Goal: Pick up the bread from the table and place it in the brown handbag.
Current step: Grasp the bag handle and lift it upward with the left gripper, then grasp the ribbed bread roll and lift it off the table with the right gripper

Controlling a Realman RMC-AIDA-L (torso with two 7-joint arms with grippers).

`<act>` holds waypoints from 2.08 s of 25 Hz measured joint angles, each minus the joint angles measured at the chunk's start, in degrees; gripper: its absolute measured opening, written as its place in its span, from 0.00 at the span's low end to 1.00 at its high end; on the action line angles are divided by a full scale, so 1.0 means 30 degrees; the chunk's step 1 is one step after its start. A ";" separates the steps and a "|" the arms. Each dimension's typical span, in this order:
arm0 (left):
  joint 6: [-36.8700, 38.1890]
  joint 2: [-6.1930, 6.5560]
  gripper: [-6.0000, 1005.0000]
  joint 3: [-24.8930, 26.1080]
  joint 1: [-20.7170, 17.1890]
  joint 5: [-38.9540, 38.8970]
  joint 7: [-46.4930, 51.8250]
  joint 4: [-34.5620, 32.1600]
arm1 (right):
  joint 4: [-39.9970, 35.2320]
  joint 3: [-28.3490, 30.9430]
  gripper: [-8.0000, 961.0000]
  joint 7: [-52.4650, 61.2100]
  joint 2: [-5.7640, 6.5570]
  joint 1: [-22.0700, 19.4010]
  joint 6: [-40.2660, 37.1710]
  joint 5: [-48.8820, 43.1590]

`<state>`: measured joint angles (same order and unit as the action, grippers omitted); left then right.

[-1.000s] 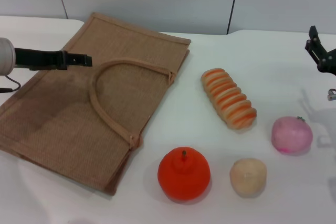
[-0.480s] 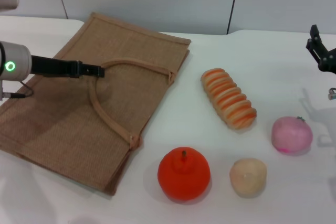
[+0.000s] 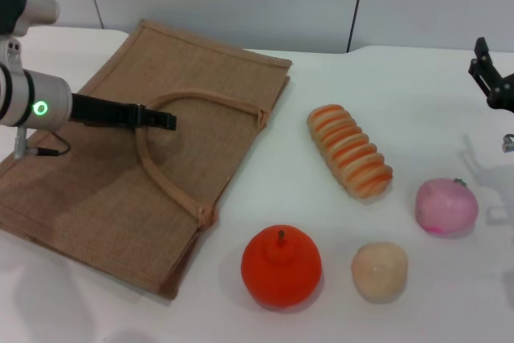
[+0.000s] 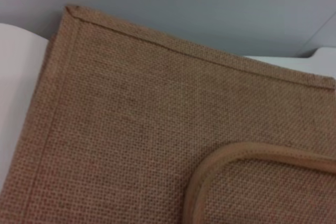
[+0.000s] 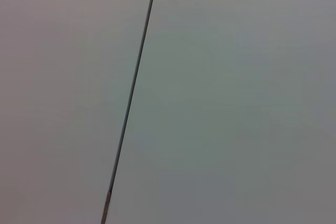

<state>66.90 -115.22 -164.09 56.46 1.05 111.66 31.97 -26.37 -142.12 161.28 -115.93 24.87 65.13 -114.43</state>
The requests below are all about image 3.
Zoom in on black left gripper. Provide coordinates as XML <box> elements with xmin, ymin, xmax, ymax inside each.
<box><xmin>68</xmin><ymin>93</ymin><xmax>177</xmax><ymax>131</ymax></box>

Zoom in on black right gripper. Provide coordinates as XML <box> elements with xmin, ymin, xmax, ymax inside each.
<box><xmin>467</xmin><ymin>36</ymin><xmax>514</xmax><ymax>113</ymax></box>

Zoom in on brown woven jute handbag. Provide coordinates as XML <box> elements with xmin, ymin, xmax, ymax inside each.
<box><xmin>0</xmin><ymin>18</ymin><xmax>294</xmax><ymax>301</ymax></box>

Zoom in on orange striped toy bread loaf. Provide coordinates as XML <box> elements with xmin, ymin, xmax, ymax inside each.
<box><xmin>307</xmin><ymin>104</ymin><xmax>394</xmax><ymax>200</ymax></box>

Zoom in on pink toy fruit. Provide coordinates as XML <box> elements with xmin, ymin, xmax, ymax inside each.
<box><xmin>414</xmin><ymin>177</ymin><xmax>479</xmax><ymax>236</ymax></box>

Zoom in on orange toy fruit with stem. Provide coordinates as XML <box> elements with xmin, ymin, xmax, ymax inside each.
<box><xmin>240</xmin><ymin>225</ymin><xmax>323</xmax><ymax>312</ymax></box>

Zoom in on beige round bun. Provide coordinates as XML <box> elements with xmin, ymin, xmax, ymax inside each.
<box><xmin>351</xmin><ymin>241</ymin><xmax>410</xmax><ymax>304</ymax></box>

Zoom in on thin dark wall strip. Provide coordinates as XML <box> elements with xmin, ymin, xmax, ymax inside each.
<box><xmin>345</xmin><ymin>0</ymin><xmax>369</xmax><ymax>54</ymax></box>

